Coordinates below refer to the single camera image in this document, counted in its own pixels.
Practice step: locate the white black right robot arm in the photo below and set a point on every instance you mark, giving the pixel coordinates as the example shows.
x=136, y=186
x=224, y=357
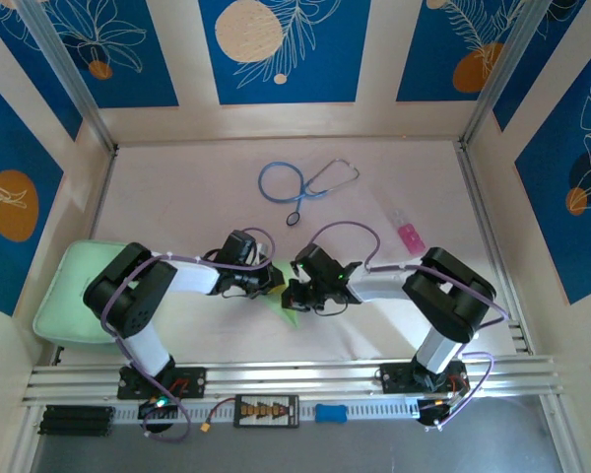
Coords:
x=379, y=288

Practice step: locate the aluminium mounting rail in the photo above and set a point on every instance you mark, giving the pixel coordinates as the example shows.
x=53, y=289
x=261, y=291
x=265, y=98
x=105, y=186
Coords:
x=285, y=375

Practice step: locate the mint green zip pouch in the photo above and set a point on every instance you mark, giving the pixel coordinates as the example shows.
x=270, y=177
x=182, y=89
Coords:
x=54, y=295

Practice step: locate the black power distribution board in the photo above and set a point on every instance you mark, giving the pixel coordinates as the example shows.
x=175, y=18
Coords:
x=266, y=411

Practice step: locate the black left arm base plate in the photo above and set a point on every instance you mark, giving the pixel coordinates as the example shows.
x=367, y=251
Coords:
x=192, y=382

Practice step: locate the light green cloth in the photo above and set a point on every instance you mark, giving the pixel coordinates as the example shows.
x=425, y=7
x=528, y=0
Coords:
x=288, y=315

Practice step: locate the blue bone-shaped clip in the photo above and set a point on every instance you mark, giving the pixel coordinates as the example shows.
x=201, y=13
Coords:
x=331, y=413

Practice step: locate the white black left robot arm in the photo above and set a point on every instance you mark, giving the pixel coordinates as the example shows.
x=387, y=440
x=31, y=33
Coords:
x=197, y=278

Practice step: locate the black ribbed block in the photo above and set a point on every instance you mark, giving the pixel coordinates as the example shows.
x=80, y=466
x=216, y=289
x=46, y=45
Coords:
x=76, y=421

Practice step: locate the aluminium frame post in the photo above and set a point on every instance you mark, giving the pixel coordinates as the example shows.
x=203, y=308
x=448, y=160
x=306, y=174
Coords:
x=506, y=69
x=67, y=69

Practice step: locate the pink clear plastic case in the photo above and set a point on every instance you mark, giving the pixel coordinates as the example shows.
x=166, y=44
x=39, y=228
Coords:
x=413, y=241

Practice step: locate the circuit board with green light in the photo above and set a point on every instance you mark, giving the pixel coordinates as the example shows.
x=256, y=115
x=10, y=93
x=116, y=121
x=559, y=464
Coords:
x=152, y=409

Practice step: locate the aluminium table side rail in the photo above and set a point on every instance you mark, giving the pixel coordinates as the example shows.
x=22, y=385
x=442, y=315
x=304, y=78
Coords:
x=102, y=197
x=492, y=246

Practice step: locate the blue stethoscope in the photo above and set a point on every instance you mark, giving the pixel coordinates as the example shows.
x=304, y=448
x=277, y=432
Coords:
x=315, y=192

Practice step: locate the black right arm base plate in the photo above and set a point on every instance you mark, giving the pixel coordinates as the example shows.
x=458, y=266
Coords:
x=391, y=379

